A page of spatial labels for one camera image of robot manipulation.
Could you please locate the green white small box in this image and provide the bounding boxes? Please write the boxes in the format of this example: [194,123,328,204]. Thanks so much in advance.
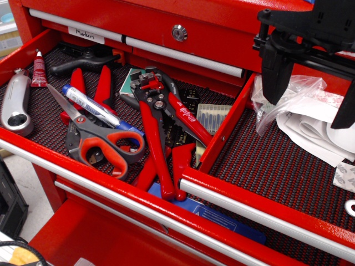
[119,68,146,98]

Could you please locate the silver drawer lock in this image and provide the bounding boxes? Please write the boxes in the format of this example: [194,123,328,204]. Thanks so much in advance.
[171,24,188,42]

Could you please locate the black spring clamp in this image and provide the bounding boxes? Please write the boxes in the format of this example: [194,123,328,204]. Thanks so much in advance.
[49,42,125,76]

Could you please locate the white markers label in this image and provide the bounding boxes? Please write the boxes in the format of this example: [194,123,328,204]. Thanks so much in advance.
[68,27,105,44]

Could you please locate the clear drill bit case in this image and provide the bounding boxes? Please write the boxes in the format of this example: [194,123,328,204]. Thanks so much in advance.
[196,104,232,135]

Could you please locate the red left tool drawer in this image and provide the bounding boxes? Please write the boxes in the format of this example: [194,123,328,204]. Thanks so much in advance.
[1,29,300,265]

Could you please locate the red automatic wire stripper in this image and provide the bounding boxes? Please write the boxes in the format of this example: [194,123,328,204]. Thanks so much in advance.
[130,66,212,200]

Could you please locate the red black wire stripper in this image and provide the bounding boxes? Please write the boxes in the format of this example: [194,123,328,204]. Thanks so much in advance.
[133,118,196,201]

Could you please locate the white folded paper sheets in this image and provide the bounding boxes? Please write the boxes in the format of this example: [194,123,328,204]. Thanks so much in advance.
[276,91,354,167]

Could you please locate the white 3M adhesive strip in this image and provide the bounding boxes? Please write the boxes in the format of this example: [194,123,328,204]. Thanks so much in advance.
[333,162,355,193]

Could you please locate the silver metal ring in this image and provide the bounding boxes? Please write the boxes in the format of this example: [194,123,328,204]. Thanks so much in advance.
[344,199,355,217]

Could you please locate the red handled crimping pliers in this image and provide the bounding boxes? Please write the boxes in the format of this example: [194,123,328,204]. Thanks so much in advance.
[70,65,117,116]

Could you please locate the clear plastic bag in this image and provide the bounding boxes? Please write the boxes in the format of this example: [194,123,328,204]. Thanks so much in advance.
[251,75,327,136]

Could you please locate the blue and white marker pen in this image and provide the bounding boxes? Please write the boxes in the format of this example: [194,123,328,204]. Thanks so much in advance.
[62,84,144,137]

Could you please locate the red right tool drawer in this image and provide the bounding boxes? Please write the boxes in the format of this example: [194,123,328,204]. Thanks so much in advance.
[180,78,354,265]

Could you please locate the black plastic crate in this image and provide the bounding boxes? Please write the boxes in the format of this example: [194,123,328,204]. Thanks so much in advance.
[1,157,29,238]

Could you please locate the blue flat package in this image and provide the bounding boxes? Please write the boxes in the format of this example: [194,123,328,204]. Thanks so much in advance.
[147,182,267,245]

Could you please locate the red grey handled scissors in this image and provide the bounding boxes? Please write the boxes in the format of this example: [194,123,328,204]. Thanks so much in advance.
[47,84,145,180]

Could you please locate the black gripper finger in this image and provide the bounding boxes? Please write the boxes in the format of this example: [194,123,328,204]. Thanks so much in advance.
[331,82,355,129]

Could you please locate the red tool chest cabinet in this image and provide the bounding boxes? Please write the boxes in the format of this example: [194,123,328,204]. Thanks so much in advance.
[7,0,355,266]

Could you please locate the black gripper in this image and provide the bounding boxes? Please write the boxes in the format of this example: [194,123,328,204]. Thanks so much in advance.
[254,1,354,105]

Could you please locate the silver utility knife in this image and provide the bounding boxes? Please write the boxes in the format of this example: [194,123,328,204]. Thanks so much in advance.
[1,68,34,136]

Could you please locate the red tool drawer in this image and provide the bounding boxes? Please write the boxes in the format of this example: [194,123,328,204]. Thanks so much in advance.
[1,29,300,265]
[180,78,354,265]

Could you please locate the red threadlocker tube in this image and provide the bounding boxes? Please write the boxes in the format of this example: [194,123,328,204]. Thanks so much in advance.
[31,51,47,88]

